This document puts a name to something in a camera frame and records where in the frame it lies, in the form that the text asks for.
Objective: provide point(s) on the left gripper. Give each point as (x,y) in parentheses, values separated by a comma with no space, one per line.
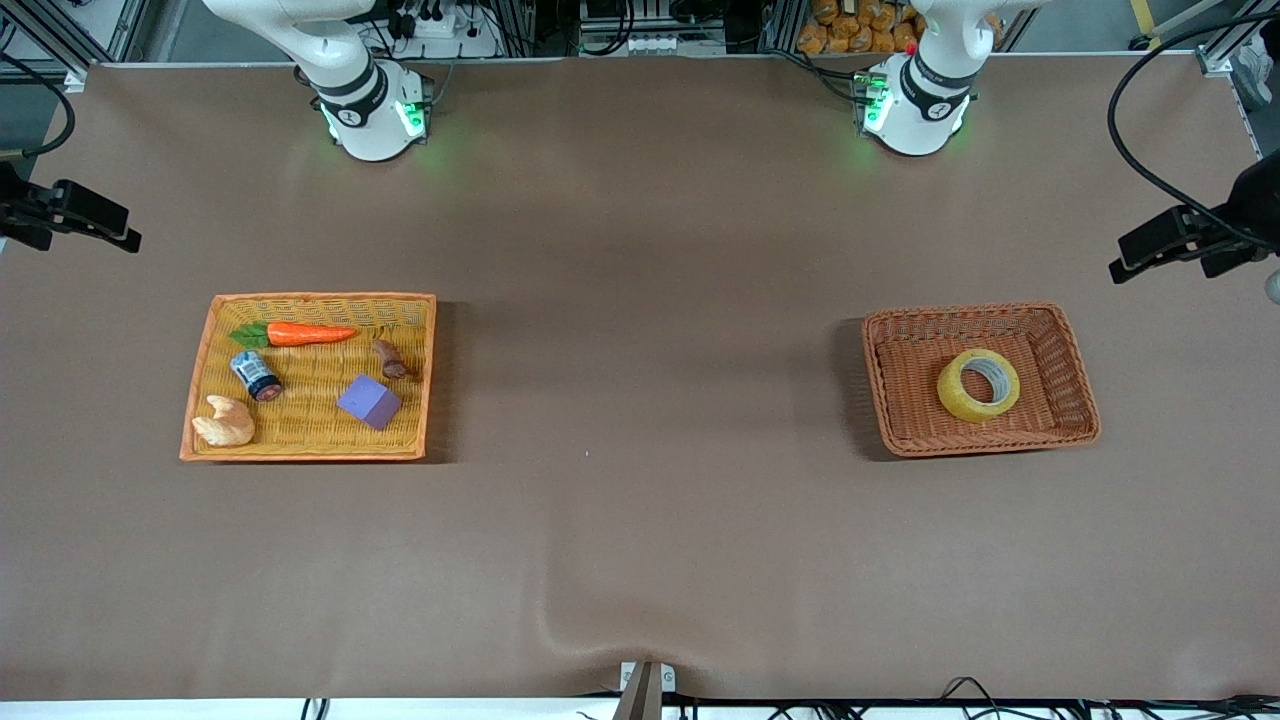
(1252,203)

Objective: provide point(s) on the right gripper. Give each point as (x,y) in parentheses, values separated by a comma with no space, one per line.
(12,213)

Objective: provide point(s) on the yellow tape roll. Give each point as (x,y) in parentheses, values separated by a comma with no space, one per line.
(950,400)

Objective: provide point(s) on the small dark labelled can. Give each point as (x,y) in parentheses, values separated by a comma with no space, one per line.
(255,374)

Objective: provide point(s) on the tan toy croissant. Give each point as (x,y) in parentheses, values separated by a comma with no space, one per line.
(225,422)

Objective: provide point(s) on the orange toy carrot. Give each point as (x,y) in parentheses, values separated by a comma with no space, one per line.
(305,334)

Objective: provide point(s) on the yellow woven flat tray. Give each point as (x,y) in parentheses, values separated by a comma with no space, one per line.
(310,400)

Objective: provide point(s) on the brown wicker basket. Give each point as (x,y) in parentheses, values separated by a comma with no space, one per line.
(900,400)

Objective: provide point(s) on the purple block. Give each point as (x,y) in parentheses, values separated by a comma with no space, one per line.
(368,402)

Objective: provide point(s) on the small brown toy mushroom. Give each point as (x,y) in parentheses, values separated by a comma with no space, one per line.
(390,360)

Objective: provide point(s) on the bag of bread rolls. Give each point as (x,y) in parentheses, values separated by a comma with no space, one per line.
(850,35)

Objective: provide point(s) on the power strip with black plugs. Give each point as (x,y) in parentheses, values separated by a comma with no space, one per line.
(440,25)

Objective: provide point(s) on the white power strip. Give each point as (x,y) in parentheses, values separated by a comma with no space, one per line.
(660,45)

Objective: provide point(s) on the brown table cover sheet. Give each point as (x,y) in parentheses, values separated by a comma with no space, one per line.
(640,520)

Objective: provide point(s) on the aluminium frame strut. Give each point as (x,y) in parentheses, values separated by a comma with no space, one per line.
(72,76)
(1225,55)

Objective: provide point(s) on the metal clamp bracket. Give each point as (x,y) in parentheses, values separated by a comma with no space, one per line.
(645,680)

